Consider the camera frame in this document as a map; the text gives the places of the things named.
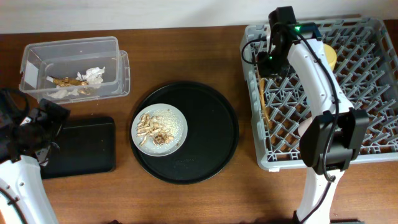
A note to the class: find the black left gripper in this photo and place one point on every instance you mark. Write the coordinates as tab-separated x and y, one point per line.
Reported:
55	121

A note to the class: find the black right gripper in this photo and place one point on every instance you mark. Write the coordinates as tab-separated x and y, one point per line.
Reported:
267	66

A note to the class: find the gold foil wrapper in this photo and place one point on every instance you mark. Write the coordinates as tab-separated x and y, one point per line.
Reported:
64	82

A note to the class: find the yellow plastic bowl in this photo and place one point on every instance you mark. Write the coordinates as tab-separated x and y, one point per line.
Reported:
331	56

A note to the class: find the pink plastic cup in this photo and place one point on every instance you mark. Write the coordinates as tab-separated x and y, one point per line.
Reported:
303	126

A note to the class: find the white tissue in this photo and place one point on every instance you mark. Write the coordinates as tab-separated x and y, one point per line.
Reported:
92	76

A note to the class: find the grey plate with food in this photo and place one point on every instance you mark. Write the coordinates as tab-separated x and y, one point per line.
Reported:
149	149

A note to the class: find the food scraps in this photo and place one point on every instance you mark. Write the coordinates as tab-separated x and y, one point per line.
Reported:
160	127

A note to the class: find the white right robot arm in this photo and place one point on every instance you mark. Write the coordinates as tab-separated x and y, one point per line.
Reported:
335	134

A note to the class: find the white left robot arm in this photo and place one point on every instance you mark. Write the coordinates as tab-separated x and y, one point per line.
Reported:
23	197

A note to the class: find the clear plastic waste bin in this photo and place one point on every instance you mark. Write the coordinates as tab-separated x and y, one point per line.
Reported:
65	58

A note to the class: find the grey plastic dishwasher rack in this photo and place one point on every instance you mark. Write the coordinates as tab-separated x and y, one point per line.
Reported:
366	70

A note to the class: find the black rectangular bin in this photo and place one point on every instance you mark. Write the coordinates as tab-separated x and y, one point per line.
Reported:
84	146

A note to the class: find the round black serving tray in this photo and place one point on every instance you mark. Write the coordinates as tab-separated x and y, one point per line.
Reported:
212	134

